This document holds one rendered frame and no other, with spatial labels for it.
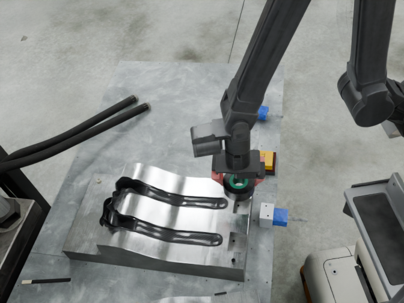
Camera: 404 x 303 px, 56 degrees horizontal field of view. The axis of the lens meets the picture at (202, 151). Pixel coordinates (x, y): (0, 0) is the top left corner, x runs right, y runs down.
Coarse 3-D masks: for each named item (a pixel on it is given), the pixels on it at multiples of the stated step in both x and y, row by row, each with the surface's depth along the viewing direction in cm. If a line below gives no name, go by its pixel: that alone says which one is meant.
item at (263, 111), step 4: (260, 108) 132; (264, 108) 132; (268, 108) 132; (260, 112) 131; (264, 112) 130; (268, 112) 131; (260, 116) 131; (264, 116) 130; (272, 116) 131; (276, 116) 131; (280, 116) 130
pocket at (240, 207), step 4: (248, 200) 106; (236, 204) 107; (240, 204) 107; (244, 204) 106; (248, 204) 105; (236, 208) 106; (240, 208) 106; (244, 208) 106; (248, 208) 104; (236, 212) 105; (240, 212) 105; (244, 212) 105; (248, 212) 103
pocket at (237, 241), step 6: (234, 234) 100; (240, 234) 99; (246, 234) 98; (228, 240) 97; (234, 240) 100; (240, 240) 100; (246, 240) 98; (228, 246) 98; (234, 246) 99; (240, 246) 99
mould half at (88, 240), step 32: (96, 192) 115; (192, 192) 108; (96, 224) 108; (160, 224) 102; (192, 224) 102; (224, 224) 100; (96, 256) 103; (128, 256) 99; (160, 256) 97; (192, 256) 96; (224, 256) 95
